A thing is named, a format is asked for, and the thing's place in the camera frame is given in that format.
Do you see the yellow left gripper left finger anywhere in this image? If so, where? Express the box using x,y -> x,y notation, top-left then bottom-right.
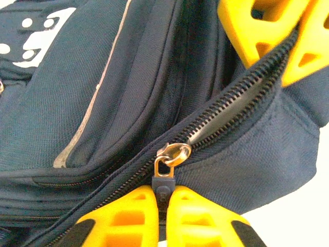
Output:
55,185 -> 160,247

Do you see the navy blue backpack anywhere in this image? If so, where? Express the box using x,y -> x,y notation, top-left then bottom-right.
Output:
0,0 -> 329,247

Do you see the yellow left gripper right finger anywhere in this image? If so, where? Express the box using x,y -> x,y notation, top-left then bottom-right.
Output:
166,185 -> 268,247

